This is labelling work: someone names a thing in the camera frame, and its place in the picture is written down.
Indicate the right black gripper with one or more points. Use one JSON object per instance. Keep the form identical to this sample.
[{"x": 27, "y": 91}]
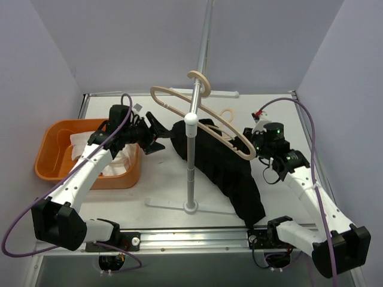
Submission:
[{"x": 249, "y": 137}]

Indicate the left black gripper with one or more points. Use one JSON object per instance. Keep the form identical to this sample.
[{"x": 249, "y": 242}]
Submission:
[{"x": 149, "y": 134}]

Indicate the black garment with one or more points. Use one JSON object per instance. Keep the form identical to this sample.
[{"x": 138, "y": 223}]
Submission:
[{"x": 232, "y": 175}]

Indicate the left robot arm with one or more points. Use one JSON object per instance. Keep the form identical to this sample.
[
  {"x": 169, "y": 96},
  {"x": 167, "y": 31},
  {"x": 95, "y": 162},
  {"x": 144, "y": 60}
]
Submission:
[{"x": 56, "y": 217}]

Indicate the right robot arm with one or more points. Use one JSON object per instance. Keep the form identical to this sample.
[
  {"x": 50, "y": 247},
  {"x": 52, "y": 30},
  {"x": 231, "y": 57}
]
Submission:
[{"x": 337, "y": 245}]

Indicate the silver clothes rack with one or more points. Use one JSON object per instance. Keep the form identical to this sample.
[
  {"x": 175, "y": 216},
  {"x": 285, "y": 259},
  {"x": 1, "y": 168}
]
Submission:
[{"x": 201, "y": 87}]

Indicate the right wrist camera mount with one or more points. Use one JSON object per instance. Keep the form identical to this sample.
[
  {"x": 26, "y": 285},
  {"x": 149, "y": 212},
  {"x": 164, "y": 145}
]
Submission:
[{"x": 261, "y": 119}]

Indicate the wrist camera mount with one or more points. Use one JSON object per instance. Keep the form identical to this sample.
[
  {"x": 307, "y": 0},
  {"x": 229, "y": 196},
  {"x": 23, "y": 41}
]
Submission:
[
  {"x": 136, "y": 109},
  {"x": 261, "y": 119}
]

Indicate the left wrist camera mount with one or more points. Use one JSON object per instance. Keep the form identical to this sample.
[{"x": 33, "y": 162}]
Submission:
[{"x": 136, "y": 109}]

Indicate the aluminium mounting rail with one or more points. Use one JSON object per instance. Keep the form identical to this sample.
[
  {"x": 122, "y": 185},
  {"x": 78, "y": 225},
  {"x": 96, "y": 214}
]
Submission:
[{"x": 192, "y": 241}]

